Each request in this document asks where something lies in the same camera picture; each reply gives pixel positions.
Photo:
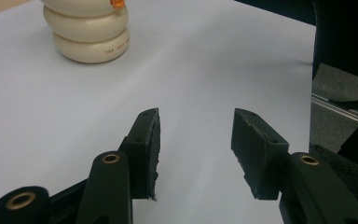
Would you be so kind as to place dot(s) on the cream ribbed brush holder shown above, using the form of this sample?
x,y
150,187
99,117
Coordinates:
x,y
87,31

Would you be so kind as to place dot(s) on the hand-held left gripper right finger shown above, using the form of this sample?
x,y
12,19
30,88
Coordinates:
x,y
258,152

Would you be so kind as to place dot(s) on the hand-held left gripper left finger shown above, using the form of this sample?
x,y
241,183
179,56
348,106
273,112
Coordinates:
x,y
143,155

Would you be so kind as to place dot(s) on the aluminium floor rail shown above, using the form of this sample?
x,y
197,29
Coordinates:
x,y
338,107

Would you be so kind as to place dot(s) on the dark curtain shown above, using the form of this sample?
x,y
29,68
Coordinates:
x,y
345,34

